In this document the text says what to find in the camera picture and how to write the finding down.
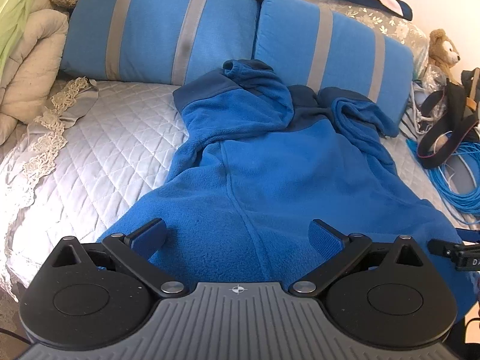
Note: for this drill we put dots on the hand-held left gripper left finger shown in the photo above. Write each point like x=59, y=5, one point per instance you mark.
x=152, y=238

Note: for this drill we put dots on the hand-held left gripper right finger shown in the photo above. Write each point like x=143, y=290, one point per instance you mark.
x=325, y=238

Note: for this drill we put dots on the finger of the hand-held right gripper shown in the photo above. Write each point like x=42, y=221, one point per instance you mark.
x=470, y=235
x=444, y=246

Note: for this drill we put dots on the blue fleece jacket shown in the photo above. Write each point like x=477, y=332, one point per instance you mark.
x=262, y=165

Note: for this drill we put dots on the white quilted bedspread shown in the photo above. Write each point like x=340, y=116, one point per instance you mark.
x=112, y=157

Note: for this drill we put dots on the grey lace-trimmed cloth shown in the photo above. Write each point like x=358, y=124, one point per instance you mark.
x=78, y=101

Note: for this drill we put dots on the clear plastic wrap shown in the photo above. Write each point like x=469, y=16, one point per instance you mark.
x=433, y=77

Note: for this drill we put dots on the brown teddy bear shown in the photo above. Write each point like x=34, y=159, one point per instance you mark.
x=442, y=48

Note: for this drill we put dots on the blue grey-striped pillow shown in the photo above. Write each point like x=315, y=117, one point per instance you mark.
x=288, y=33
x=153, y=26

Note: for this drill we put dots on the beige puffy comforter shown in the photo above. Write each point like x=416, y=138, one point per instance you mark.
x=33, y=56

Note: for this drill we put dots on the light green cloth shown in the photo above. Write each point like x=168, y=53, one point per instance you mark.
x=15, y=7

